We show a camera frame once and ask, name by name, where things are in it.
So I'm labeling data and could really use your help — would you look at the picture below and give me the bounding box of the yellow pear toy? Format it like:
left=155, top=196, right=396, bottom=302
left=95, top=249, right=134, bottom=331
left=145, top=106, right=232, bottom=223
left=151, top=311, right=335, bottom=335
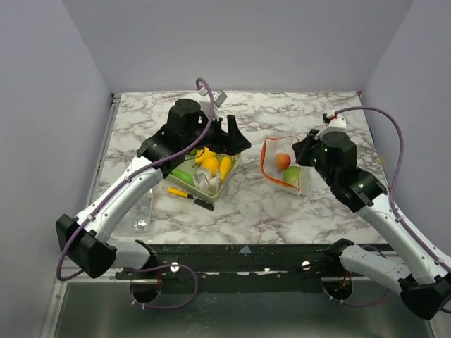
left=194, top=147, right=216, bottom=165

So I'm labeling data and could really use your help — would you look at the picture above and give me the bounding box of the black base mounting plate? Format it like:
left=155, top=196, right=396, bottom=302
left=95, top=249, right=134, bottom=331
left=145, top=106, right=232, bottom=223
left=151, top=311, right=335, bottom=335
left=116, top=244, right=345, bottom=293

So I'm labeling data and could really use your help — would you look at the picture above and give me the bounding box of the orange peach toy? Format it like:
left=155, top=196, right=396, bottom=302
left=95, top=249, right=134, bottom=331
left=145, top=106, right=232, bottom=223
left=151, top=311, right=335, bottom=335
left=276, top=153, right=291, bottom=172

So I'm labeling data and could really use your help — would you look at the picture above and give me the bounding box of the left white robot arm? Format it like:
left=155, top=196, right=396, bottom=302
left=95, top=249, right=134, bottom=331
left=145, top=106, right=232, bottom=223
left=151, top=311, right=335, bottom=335
left=56, top=99, right=251, bottom=278

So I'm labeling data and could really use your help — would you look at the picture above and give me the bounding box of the yellow handled black brush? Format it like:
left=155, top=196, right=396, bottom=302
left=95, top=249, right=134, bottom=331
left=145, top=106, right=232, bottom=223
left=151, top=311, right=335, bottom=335
left=167, top=188, right=215, bottom=211

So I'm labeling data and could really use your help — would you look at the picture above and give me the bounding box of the pale green perforated basket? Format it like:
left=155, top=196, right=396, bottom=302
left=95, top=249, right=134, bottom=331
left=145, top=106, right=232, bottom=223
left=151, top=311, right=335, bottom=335
left=166, top=149, right=242, bottom=203

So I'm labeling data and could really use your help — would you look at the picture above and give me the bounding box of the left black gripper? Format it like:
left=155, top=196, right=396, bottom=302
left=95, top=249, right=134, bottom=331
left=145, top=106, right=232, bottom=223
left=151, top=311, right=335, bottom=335
left=183, top=111, right=251, bottom=156

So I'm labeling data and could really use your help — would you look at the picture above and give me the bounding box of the yellow corn toy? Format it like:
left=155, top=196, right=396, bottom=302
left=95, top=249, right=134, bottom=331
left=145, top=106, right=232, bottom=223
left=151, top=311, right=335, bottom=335
left=219, top=156, right=233, bottom=183

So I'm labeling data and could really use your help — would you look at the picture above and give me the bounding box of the yellow orange round fruit toy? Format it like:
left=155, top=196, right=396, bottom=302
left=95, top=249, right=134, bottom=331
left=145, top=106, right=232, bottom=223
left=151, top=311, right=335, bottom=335
left=201, top=156, right=219, bottom=176

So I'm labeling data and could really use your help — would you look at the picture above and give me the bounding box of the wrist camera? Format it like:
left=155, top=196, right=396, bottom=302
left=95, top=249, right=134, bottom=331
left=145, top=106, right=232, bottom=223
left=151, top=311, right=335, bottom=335
left=321, top=111, right=347, bottom=135
left=196, top=88, right=228, bottom=119

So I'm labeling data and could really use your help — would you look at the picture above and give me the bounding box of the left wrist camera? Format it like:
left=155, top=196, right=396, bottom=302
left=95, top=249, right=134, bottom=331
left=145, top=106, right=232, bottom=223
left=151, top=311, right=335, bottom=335
left=196, top=88, right=228, bottom=119

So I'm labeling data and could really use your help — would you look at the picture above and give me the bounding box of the green cabbage toy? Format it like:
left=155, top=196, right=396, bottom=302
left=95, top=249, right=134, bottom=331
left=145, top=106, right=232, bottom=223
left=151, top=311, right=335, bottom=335
left=283, top=166, right=300, bottom=186

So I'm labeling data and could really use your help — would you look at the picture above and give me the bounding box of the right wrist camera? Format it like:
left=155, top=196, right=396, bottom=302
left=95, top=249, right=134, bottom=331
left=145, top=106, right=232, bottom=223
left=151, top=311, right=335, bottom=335
left=321, top=111, right=347, bottom=135

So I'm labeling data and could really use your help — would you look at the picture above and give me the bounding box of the aluminium frame rail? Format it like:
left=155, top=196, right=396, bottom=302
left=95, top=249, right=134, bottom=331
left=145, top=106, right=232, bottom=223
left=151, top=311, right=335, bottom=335
left=54, top=260, right=123, bottom=282

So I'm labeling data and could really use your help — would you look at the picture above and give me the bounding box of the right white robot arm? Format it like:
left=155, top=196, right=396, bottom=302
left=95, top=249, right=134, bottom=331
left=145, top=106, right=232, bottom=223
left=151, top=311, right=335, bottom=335
left=292, top=129, right=450, bottom=320

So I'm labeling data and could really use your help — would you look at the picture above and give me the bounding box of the clear zip top bag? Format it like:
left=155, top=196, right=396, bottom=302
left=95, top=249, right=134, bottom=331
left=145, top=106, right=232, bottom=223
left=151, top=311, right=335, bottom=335
left=260, top=136, right=311, bottom=196

